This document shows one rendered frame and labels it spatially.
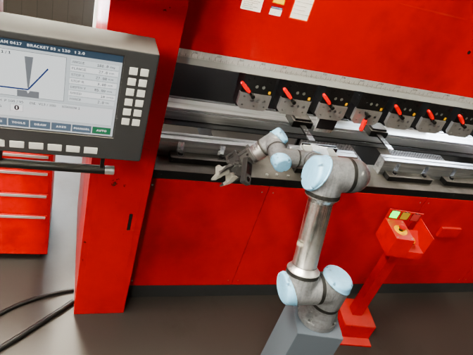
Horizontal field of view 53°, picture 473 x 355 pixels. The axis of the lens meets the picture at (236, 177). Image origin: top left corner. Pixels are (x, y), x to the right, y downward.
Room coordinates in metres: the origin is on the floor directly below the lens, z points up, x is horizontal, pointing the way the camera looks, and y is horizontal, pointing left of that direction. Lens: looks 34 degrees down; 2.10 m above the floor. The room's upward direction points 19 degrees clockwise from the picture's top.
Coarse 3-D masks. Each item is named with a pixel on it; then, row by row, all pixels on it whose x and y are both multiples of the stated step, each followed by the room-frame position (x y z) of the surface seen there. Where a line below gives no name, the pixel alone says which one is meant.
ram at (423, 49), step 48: (192, 0) 1.79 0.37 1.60; (240, 0) 1.87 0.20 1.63; (288, 0) 1.95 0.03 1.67; (336, 0) 2.03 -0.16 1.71; (384, 0) 2.12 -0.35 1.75; (432, 0) 2.21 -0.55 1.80; (192, 48) 1.81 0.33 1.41; (240, 48) 1.89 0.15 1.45; (288, 48) 1.98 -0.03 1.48; (336, 48) 2.07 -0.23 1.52; (384, 48) 2.16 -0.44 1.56; (432, 48) 2.27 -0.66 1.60
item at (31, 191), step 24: (0, 168) 1.64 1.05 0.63; (0, 192) 1.64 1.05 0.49; (24, 192) 1.68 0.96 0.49; (48, 192) 1.73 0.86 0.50; (0, 216) 1.63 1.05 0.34; (24, 216) 1.68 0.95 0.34; (48, 216) 1.73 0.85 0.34; (0, 240) 1.64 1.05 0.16; (24, 240) 1.68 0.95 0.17; (48, 240) 1.74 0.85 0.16
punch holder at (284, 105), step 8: (280, 80) 2.06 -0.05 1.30; (288, 80) 2.00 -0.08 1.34; (280, 88) 2.04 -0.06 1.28; (288, 88) 2.00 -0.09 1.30; (296, 88) 2.02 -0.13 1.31; (304, 88) 2.04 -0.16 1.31; (312, 88) 2.05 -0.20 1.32; (280, 96) 2.01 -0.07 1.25; (296, 96) 2.03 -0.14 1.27; (304, 96) 2.04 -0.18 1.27; (312, 96) 2.06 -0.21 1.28; (272, 104) 2.06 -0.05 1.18; (280, 104) 2.00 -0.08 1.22; (288, 104) 2.01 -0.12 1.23; (296, 104) 2.03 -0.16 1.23; (304, 104) 2.04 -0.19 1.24; (280, 112) 2.00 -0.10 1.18; (288, 112) 2.02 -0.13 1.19; (296, 112) 2.03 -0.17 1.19; (304, 112) 2.05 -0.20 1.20
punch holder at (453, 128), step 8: (456, 112) 2.43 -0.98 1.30; (464, 112) 2.43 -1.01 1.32; (472, 112) 2.45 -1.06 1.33; (448, 120) 2.45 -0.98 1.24; (456, 120) 2.42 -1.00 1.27; (472, 120) 2.46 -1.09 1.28; (448, 128) 2.42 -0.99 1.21; (456, 128) 2.43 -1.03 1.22; (472, 128) 2.47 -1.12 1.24; (456, 136) 2.44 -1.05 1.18; (464, 136) 2.46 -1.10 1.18
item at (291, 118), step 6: (306, 114) 2.40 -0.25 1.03; (288, 120) 2.35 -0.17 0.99; (294, 120) 2.30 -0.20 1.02; (300, 120) 2.32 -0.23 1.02; (306, 120) 2.34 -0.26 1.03; (294, 126) 2.30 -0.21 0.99; (300, 126) 2.30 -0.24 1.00; (306, 126) 2.33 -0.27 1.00; (306, 132) 2.25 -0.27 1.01; (312, 138) 2.21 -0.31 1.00
